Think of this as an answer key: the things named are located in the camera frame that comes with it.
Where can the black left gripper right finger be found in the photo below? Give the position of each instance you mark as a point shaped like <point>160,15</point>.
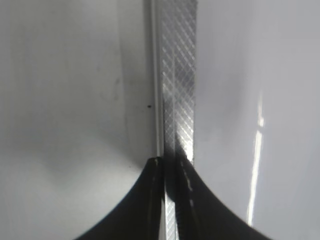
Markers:
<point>200,215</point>

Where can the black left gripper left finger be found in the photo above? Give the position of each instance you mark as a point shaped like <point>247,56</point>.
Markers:
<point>138,215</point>

